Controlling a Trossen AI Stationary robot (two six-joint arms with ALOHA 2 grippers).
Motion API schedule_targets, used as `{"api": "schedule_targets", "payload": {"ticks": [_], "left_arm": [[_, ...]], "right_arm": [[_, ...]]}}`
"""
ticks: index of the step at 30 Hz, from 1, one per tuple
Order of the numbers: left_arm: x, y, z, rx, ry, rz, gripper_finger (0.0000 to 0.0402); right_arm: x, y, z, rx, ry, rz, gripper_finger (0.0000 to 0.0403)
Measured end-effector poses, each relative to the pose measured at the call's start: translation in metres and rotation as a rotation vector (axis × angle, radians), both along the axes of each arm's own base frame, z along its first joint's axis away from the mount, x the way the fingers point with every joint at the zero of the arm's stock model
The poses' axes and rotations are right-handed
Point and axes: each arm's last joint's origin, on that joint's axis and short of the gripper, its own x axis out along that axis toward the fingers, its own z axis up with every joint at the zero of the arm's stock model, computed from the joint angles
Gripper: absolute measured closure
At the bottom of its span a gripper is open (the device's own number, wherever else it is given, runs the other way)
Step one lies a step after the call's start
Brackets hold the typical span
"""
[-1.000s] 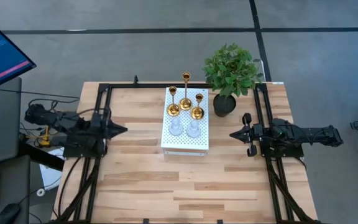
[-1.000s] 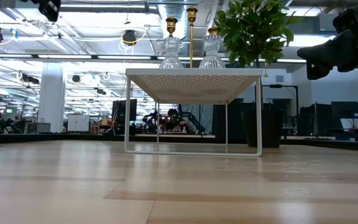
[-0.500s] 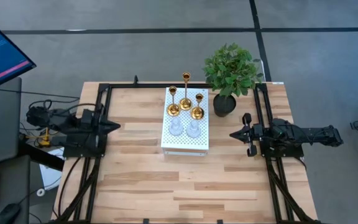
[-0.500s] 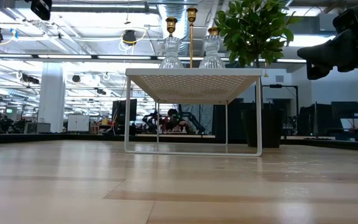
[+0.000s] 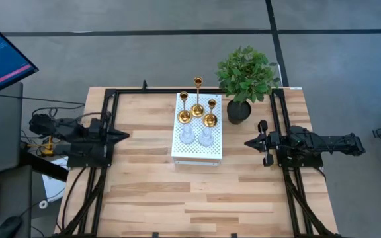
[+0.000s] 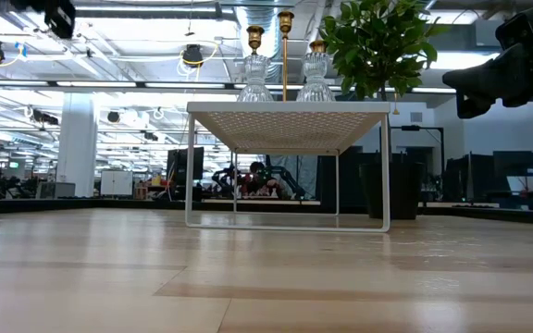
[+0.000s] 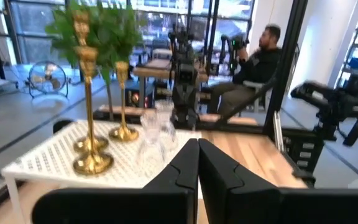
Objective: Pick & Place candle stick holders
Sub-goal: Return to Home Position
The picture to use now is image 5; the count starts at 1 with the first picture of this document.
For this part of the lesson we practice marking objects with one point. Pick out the black metal table frame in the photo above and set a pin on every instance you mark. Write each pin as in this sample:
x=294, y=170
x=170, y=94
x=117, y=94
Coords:
x=131, y=90

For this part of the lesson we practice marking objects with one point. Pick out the white perforated metal shelf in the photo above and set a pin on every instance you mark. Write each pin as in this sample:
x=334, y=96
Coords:
x=194, y=152

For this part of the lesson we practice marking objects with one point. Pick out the black computer mouse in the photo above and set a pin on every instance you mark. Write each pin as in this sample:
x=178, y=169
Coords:
x=8, y=227

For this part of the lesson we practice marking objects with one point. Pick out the black desk leg beam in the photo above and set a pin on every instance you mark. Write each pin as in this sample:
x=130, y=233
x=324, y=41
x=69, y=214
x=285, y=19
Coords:
x=45, y=167

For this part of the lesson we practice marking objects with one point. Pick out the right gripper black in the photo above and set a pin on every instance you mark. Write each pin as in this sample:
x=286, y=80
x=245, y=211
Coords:
x=272, y=141

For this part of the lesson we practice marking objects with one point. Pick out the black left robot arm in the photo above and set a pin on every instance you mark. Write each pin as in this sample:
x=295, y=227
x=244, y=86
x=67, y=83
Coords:
x=65, y=130

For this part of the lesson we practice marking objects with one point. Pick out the short gold candlestick holder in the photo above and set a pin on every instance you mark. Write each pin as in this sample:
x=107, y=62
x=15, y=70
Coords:
x=209, y=120

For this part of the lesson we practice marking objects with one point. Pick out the white paper sheet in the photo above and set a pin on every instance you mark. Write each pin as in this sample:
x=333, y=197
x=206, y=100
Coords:
x=53, y=188

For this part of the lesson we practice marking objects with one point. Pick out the tall gold candlestick holder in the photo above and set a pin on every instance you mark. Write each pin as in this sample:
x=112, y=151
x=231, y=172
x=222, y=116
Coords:
x=197, y=110

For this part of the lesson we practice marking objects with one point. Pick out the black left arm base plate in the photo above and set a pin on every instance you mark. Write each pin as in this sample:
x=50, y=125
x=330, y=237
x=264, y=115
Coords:
x=78, y=162

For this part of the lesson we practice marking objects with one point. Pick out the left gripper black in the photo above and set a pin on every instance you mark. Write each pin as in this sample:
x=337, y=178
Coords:
x=99, y=135

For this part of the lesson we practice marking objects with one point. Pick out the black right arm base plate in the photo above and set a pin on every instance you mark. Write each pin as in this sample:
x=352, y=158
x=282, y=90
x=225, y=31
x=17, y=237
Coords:
x=309, y=162

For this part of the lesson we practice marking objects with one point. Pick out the clear glass candle holder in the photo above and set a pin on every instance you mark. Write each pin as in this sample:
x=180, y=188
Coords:
x=206, y=139
x=187, y=136

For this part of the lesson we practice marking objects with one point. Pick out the white tape roll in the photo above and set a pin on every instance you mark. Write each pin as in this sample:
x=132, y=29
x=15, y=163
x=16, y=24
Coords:
x=40, y=204

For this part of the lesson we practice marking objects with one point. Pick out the white label sticker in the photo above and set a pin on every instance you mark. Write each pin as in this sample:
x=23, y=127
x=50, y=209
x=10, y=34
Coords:
x=294, y=88

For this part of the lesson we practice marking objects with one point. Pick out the green plant in black pot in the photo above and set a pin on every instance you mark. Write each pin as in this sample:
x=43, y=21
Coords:
x=246, y=74

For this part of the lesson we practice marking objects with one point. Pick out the medium gold candlestick holder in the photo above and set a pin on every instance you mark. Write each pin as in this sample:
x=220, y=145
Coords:
x=184, y=116

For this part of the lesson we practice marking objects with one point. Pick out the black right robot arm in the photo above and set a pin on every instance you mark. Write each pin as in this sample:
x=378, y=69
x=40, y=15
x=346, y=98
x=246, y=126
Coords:
x=336, y=142

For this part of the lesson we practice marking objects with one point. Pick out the black upright bracket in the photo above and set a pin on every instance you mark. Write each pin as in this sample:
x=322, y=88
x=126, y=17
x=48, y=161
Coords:
x=144, y=86

